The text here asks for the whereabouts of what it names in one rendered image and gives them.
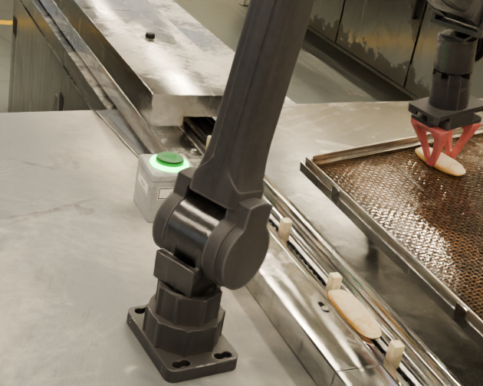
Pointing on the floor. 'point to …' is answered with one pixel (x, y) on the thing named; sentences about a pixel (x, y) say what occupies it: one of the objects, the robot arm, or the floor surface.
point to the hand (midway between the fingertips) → (440, 157)
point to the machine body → (27, 42)
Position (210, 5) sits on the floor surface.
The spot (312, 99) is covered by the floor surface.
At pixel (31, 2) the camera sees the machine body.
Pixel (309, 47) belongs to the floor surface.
